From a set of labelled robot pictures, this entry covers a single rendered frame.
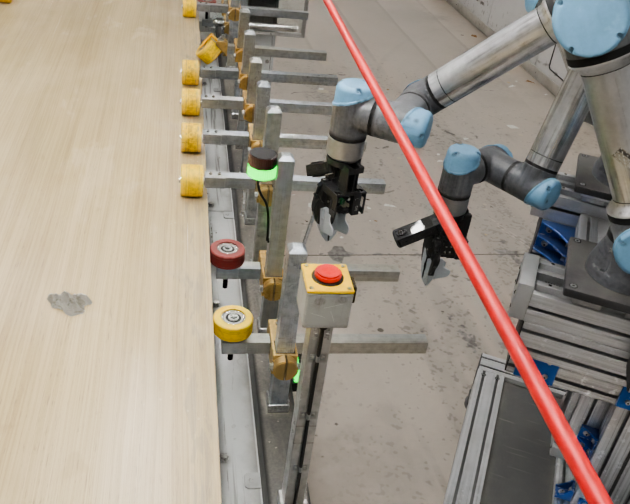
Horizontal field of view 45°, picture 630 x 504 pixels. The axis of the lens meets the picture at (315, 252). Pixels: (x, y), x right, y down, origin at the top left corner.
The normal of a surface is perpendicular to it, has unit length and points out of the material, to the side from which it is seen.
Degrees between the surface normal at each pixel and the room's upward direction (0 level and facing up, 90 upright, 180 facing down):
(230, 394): 0
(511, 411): 0
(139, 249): 0
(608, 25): 83
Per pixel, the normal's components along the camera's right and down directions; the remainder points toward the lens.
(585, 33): -0.41, 0.35
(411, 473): 0.12, -0.83
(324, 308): 0.14, 0.55
